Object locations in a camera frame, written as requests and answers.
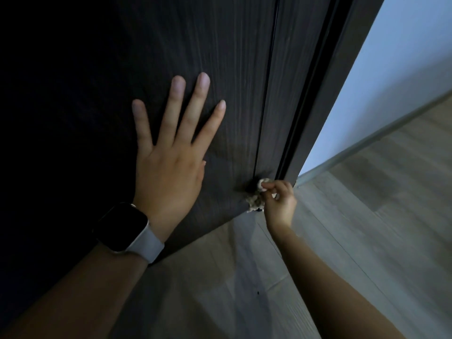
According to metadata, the black smartwatch with grey band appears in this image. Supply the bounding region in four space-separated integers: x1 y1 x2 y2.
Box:
93 202 165 264

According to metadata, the dark wood-grain door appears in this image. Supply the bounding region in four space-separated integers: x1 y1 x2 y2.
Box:
0 0 334 267

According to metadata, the person's right forearm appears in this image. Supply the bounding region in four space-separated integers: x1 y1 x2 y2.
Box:
270 226 407 339

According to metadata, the beige cleaning cloth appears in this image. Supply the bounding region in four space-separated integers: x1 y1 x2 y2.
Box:
246 178 271 213

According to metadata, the person's right hand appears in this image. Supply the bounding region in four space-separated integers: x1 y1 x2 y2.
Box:
261 179 298 238

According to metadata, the person's left hand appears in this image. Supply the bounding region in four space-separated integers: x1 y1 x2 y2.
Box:
132 72 226 241

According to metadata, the grey baseboard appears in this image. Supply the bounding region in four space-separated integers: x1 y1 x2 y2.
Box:
296 91 452 187

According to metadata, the dark door frame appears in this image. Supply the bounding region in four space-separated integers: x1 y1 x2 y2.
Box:
277 0 386 185

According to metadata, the person's left forearm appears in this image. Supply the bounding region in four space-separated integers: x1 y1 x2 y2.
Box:
0 242 149 339

